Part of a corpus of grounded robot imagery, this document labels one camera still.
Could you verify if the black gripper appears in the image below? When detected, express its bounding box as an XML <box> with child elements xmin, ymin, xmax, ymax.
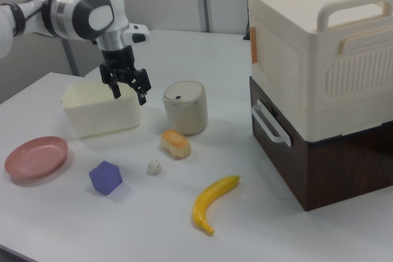
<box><xmin>98</xmin><ymin>44</ymin><xmax>152</xmax><ymax>106</ymax></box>

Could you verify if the golden bread roll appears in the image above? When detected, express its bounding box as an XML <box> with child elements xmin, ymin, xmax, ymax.
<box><xmin>160</xmin><ymin>129</ymin><xmax>191</xmax><ymax>160</ymax></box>

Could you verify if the white paper ball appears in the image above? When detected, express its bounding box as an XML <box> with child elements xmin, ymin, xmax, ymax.
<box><xmin>146</xmin><ymin>159</ymin><xmax>163</xmax><ymax>176</ymax></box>

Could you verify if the white rectangular plastic bin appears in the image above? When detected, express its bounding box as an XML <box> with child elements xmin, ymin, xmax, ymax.
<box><xmin>60</xmin><ymin>77</ymin><xmax>142</xmax><ymax>139</ymax></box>

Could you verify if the beige cylindrical lidded bin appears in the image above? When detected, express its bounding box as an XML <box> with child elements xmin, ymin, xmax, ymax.
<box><xmin>162</xmin><ymin>80</ymin><xmax>209</xmax><ymax>136</ymax></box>

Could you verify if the purple cube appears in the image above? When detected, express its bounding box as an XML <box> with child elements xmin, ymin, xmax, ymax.
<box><xmin>88</xmin><ymin>160</ymin><xmax>123</xmax><ymax>196</ymax></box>

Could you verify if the pink plate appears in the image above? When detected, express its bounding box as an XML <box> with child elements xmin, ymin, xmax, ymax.
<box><xmin>4</xmin><ymin>136</ymin><xmax>69</xmax><ymax>179</ymax></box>

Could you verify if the yellow banana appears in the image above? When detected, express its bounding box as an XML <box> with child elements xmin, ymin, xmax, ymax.
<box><xmin>192</xmin><ymin>175</ymin><xmax>241</xmax><ymax>235</ymax></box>

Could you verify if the cream plastic storage box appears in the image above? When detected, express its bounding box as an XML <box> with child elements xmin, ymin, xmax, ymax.
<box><xmin>247</xmin><ymin>0</ymin><xmax>393</xmax><ymax>141</ymax></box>

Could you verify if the dark wooden drawer box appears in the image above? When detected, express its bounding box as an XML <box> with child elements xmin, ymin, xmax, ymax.
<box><xmin>248</xmin><ymin>76</ymin><xmax>393</xmax><ymax>212</ymax></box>

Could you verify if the white drawer handle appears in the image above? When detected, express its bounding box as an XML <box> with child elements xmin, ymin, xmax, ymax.
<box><xmin>251</xmin><ymin>99</ymin><xmax>292</xmax><ymax>147</ymax></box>

